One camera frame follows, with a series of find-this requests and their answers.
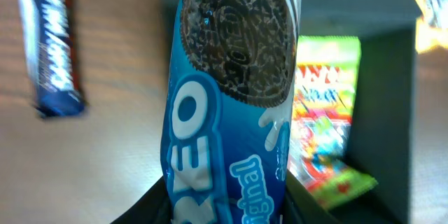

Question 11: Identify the yellow candy bag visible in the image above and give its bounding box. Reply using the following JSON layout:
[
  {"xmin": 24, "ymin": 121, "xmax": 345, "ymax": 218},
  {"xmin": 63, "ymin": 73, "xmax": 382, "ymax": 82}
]
[{"xmin": 415, "ymin": 0, "xmax": 447, "ymax": 53}]

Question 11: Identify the dark blue Dairy Milk bar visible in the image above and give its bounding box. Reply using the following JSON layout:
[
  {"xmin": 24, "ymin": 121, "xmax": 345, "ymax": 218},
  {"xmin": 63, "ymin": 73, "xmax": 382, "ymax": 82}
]
[{"xmin": 18, "ymin": 0, "xmax": 85, "ymax": 118}]

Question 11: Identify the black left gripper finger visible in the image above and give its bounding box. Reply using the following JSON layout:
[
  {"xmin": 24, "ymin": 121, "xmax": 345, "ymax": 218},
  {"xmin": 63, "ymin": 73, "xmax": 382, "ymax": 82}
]
[{"xmin": 111, "ymin": 177, "xmax": 172, "ymax": 224}]

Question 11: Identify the green Haribo gummy bag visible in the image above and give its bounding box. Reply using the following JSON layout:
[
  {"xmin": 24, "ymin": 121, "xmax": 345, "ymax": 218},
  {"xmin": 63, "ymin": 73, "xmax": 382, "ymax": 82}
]
[{"xmin": 288, "ymin": 36, "xmax": 377, "ymax": 210}]

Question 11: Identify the dark green open gift box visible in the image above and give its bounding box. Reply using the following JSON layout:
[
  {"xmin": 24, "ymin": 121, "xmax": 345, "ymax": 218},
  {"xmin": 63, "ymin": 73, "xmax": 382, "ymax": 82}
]
[{"xmin": 282, "ymin": 0, "xmax": 419, "ymax": 223}]

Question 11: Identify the blue Oreo cookie pack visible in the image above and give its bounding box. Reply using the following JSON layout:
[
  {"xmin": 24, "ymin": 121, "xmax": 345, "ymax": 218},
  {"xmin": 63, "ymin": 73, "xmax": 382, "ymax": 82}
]
[{"xmin": 160, "ymin": 0, "xmax": 301, "ymax": 223}]

